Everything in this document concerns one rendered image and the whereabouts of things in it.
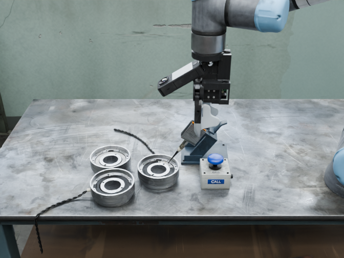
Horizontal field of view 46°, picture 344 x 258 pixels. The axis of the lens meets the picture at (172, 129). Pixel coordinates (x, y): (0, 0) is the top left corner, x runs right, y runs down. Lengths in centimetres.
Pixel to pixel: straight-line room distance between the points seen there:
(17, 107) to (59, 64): 45
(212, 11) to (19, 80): 212
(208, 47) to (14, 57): 203
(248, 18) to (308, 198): 46
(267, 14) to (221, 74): 18
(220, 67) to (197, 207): 32
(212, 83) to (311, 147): 44
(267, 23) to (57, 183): 63
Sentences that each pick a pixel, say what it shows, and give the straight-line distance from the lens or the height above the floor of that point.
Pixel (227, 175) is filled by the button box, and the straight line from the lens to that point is 99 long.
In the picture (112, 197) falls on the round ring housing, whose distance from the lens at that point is 94.
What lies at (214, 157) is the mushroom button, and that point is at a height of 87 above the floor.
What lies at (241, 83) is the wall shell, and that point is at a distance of 270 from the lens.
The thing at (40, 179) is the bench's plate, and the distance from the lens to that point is 109.
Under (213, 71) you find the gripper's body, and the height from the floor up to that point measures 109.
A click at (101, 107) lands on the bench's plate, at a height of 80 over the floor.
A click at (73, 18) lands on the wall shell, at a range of 258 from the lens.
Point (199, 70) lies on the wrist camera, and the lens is 90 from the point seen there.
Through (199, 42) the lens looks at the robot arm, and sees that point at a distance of 87.
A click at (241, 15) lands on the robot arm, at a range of 82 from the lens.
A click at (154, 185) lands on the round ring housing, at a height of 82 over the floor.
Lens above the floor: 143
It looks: 30 degrees down
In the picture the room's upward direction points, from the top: straight up
